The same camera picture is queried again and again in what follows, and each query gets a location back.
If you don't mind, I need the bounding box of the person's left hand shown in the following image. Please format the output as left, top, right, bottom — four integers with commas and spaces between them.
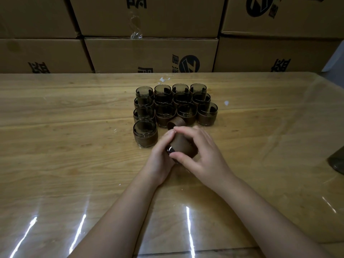
142, 129, 178, 188

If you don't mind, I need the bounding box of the cluster of smoky glass cups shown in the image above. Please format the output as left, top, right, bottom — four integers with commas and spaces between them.
327, 147, 344, 175

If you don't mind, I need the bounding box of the person's right hand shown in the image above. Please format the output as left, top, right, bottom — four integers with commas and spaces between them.
168, 125, 237, 199

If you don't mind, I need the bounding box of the smoky tinted glass cup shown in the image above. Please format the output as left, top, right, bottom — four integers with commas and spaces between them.
155, 104, 177, 129
176, 102, 198, 126
173, 91, 192, 104
190, 83, 207, 94
172, 83, 190, 94
133, 106, 156, 123
154, 84, 172, 96
133, 119, 158, 148
192, 91, 212, 104
135, 86, 154, 99
197, 102, 219, 126
165, 131, 199, 159
134, 96, 155, 109
154, 93, 174, 106

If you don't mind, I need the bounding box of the person's left forearm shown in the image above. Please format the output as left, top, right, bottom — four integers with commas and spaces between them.
68, 172, 163, 258

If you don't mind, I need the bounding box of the pile of brown sleeve rings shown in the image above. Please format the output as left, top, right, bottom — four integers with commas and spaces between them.
167, 116, 187, 132

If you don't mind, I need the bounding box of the stack of brown cardboard boxes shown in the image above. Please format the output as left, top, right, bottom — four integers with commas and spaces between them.
0, 0, 344, 74

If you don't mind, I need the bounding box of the person's right forearm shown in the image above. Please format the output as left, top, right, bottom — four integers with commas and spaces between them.
218, 176, 334, 258

